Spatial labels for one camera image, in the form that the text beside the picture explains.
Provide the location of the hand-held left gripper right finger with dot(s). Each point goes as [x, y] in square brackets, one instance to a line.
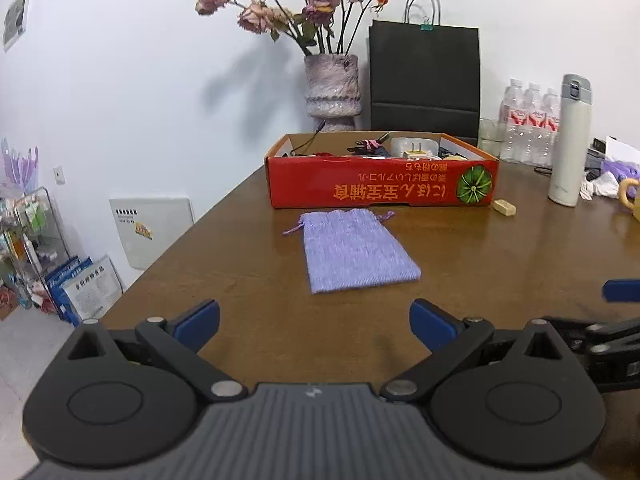
[432, 325]

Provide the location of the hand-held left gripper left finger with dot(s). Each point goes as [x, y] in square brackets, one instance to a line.
[197, 322]

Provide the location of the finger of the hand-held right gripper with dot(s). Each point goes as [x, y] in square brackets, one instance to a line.
[600, 332]
[622, 291]

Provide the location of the orange cardboard box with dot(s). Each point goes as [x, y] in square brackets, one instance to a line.
[310, 185]

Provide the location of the pink and black clip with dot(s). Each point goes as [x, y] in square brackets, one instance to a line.
[367, 144]

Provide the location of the wooden desktop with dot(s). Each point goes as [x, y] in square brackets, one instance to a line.
[500, 260]

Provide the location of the yellow mug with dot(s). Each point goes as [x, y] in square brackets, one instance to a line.
[631, 197]

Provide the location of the white crumpled tissue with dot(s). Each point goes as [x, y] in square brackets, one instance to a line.
[600, 186]

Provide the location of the stack of blue white boxes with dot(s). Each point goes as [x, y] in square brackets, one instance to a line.
[85, 287]

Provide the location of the purple cloth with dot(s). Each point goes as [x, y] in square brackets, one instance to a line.
[620, 169]

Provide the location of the small beige block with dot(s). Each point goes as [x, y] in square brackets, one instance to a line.
[505, 208]

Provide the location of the white thermos bottle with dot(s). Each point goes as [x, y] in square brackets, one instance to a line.
[570, 150]

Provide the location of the clear water bottle red label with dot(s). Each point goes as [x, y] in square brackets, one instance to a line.
[551, 130]
[532, 127]
[512, 125]

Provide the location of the clear plastic container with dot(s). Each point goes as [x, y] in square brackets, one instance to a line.
[490, 135]

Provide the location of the red artificial rose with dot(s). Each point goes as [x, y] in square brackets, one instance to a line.
[327, 153]

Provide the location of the purple wing decoration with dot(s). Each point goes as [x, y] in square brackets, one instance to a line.
[20, 162]

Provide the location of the black paper bag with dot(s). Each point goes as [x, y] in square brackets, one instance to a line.
[425, 80]

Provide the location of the mottled pink vase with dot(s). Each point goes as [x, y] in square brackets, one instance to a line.
[330, 85]

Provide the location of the teal binder clip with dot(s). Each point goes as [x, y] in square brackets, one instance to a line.
[426, 25]

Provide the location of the white wall panel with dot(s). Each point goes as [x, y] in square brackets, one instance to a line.
[160, 220]

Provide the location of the white wall socket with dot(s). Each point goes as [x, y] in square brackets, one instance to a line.
[60, 174]

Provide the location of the wall poster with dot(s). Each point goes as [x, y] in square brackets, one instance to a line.
[16, 15]

